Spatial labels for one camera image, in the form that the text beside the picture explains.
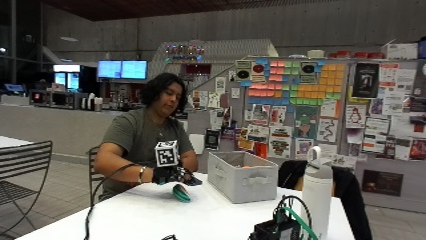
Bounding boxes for white water bottle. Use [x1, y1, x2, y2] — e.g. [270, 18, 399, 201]
[299, 145, 334, 240]

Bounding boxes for black glove cable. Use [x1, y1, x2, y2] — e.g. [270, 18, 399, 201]
[82, 162, 144, 240]

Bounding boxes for blue wall screen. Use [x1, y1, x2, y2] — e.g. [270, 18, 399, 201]
[121, 59, 149, 81]
[97, 59, 124, 80]

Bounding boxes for black electronics box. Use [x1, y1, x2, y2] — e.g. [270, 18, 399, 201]
[247, 218, 303, 240]

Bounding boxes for group of coloured sticky notes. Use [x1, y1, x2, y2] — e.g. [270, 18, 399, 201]
[245, 59, 347, 107]

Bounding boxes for dark floor sign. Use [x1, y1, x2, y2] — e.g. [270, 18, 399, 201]
[361, 169, 405, 198]

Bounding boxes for grey fabric storage box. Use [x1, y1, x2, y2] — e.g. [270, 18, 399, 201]
[206, 150, 279, 205]

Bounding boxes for green oval bowl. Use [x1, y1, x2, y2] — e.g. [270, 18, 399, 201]
[172, 183, 193, 204]

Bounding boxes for white marker cube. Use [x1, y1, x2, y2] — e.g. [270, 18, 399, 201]
[153, 140, 180, 168]

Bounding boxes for grey service counter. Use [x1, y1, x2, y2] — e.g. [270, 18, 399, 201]
[0, 103, 126, 158]

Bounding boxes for the person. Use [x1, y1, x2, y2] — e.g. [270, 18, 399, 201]
[93, 72, 199, 202]

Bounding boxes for black framed poster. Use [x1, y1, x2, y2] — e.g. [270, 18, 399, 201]
[351, 62, 381, 99]

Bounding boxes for dark metal chair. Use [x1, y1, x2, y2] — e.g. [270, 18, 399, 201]
[86, 145, 106, 208]

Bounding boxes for black slatted metal chair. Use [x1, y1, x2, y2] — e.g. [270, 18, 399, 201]
[0, 140, 54, 236]

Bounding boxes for silver bracelet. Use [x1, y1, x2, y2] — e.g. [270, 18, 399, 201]
[137, 165, 148, 185]

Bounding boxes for lit drinks fridge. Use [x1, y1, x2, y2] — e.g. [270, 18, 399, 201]
[52, 64, 84, 93]

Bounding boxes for notice board with posters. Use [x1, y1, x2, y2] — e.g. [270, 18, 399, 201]
[185, 57, 426, 214]

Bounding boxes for white side table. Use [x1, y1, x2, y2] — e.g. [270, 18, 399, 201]
[0, 135, 34, 149]

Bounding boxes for black looped cable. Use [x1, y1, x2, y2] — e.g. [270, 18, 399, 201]
[271, 194, 314, 236]

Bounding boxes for counter appliances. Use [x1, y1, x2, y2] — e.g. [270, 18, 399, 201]
[28, 88, 105, 112]

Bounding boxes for green cable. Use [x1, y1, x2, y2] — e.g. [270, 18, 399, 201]
[281, 205, 319, 240]

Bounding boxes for white cardboard box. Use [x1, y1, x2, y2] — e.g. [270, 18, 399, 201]
[385, 42, 419, 61]

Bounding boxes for string of coloured lights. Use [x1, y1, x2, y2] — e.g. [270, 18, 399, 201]
[164, 43, 206, 64]

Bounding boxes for thin necklace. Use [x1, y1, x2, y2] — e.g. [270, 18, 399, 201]
[148, 114, 172, 138]

